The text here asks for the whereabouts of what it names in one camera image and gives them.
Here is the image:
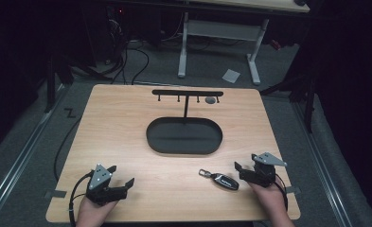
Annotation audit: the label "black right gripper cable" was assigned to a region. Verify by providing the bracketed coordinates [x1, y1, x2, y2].
[274, 172, 290, 212]

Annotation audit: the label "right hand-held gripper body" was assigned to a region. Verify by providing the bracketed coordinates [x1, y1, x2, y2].
[239, 151, 288, 188]

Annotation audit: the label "black metal stand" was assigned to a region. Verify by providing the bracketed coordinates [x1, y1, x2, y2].
[258, 70, 319, 134]
[43, 51, 76, 114]

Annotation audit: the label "black cable beside table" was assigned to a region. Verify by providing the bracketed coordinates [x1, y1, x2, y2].
[53, 115, 82, 183]

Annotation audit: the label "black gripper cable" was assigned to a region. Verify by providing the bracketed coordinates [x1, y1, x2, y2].
[67, 170, 95, 227]
[274, 172, 290, 212]

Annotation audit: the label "person's right hand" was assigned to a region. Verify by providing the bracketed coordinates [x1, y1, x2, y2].
[247, 181, 289, 219]

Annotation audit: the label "black key rack with tray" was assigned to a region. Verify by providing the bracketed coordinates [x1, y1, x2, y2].
[145, 89, 224, 156]

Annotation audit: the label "black car key with ring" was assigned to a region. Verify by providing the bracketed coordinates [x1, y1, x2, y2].
[198, 168, 240, 192]

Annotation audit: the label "person's left hand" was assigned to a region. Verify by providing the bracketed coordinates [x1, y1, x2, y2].
[76, 196, 118, 227]

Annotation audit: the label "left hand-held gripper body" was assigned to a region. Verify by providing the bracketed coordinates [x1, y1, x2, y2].
[85, 163, 128, 207]

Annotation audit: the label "black floor cables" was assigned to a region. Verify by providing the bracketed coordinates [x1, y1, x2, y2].
[102, 37, 151, 86]

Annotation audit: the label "grey paper sheet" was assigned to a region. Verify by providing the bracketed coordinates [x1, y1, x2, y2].
[221, 68, 241, 84]

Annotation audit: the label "dark equipment with cables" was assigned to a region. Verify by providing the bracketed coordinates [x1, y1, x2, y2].
[104, 4, 130, 64]

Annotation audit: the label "white-framed desk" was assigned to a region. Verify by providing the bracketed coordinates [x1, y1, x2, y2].
[176, 0, 311, 86]

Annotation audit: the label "aluminium floor rail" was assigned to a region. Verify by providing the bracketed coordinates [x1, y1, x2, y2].
[0, 84, 68, 223]
[291, 99, 354, 227]

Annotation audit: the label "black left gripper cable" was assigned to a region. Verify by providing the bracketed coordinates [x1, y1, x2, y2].
[67, 170, 95, 227]

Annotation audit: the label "grey tape strip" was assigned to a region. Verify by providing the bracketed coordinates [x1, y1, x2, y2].
[284, 185, 302, 195]
[44, 189, 68, 200]

